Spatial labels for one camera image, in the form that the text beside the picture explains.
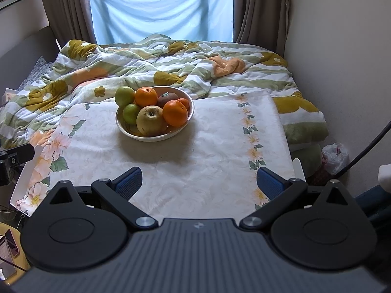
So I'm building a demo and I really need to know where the yellow pear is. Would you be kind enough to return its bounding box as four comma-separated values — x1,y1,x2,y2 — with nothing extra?
137,105,168,137

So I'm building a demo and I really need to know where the green apple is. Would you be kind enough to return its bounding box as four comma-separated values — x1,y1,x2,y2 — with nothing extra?
122,103,141,126
115,86,135,106

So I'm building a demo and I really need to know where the orange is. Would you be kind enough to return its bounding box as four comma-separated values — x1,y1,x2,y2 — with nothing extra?
135,87,158,108
162,100,188,128

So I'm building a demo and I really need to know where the brown kiwi with sticker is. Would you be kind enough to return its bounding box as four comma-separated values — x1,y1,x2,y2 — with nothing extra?
157,92,179,108

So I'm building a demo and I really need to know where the small mandarin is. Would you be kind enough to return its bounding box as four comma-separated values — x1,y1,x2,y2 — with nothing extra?
178,98,190,112

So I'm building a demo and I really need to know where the white plastic bag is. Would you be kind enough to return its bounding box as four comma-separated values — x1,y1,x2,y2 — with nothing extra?
321,143,348,175

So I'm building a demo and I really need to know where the cream bowl with duck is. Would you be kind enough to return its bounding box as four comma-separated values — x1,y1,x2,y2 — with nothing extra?
115,86,194,142

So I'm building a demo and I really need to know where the grey headboard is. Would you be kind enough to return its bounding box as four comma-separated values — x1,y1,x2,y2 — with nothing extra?
0,26,60,95

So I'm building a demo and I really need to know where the floral striped quilt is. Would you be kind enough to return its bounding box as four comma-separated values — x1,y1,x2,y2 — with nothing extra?
1,34,329,150

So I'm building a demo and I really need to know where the left brown curtain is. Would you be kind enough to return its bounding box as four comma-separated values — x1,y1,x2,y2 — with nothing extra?
42,0,96,46

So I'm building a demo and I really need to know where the brown curtain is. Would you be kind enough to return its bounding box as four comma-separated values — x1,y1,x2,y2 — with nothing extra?
233,0,290,56
42,0,96,46

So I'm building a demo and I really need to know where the right brown curtain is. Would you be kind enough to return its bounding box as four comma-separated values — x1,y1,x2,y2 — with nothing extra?
233,0,290,56

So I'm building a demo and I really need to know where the light blue window cloth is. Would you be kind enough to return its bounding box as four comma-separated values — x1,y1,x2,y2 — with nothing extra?
90,0,233,44

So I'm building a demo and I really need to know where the black cable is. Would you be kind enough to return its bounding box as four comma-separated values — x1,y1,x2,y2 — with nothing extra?
335,120,391,178

